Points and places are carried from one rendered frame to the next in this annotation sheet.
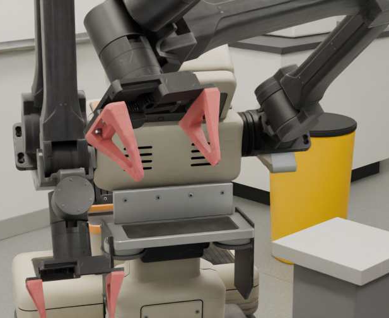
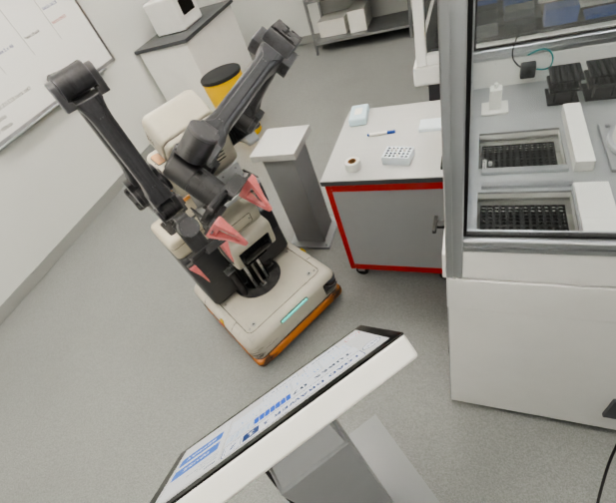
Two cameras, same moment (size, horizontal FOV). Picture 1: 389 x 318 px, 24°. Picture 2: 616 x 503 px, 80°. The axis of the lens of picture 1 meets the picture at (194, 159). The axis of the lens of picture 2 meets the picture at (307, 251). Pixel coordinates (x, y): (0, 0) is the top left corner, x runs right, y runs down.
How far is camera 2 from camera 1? 0.39 m
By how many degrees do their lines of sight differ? 31
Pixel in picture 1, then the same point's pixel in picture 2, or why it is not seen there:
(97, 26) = (174, 176)
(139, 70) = (213, 191)
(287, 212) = not seen: hidden behind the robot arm
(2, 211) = (110, 181)
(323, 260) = (275, 156)
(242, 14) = (231, 115)
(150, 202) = not seen: hidden behind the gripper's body
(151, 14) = (202, 159)
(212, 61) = (200, 113)
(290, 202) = not seen: hidden behind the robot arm
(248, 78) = (177, 62)
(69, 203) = (189, 232)
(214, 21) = (222, 129)
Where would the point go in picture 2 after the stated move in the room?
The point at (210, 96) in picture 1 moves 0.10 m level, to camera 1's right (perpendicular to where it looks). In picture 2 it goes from (252, 182) to (296, 157)
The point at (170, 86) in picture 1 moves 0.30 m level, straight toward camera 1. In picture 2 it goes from (233, 190) to (305, 287)
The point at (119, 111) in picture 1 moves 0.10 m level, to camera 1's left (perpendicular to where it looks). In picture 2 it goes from (221, 223) to (171, 251)
